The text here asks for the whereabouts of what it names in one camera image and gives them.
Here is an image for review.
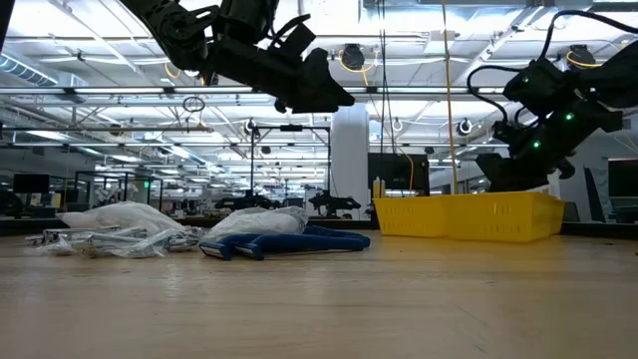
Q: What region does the dark blue razor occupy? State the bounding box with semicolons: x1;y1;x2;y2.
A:
301;224;360;240
198;233;350;261
233;231;372;261

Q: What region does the thin black cable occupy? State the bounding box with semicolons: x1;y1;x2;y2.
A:
377;0;393;156

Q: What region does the black desk monitor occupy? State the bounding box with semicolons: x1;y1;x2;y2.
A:
12;173;51;195
607;158;638;198

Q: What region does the yellow plastic basket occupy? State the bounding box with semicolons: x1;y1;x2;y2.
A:
550;197;567;235
441;191;562;244
373;196;448;238

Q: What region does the black workstation frame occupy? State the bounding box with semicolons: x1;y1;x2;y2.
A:
74;171;164;213

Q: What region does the dark leaning panel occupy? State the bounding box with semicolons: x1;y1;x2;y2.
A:
583;167;608;224

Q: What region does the looped black ceiling cable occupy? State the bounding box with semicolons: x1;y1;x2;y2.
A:
181;95;207;114

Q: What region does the clear bag of white cotton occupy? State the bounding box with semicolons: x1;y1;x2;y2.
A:
94;200;186;235
202;205;310;244
57;207;121;231

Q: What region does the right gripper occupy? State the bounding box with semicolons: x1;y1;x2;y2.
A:
476;107;624;193

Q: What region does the long ceiling light strip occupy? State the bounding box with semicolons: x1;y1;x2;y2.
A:
0;87;504;96

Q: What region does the clear plastic packet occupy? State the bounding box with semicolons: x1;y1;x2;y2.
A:
74;233;151;259
35;237;81;257
112;228;173;259
163;226;208;252

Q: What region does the grey chair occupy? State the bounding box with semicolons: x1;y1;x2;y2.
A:
561;201;582;223

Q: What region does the black wall monitor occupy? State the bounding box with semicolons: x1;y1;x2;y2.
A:
367;152;432;197

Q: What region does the white pillar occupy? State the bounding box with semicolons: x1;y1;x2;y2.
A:
330;102;372;220

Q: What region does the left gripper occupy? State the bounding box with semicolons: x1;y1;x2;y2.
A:
207;22;356;114

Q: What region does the silver ventilation duct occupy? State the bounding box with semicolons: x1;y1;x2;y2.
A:
0;52;90;90

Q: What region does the black background station frame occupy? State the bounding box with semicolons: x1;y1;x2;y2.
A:
250;124;333;220

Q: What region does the silver nail clipper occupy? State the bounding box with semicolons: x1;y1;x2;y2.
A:
24;233;64;246
42;227;124;238

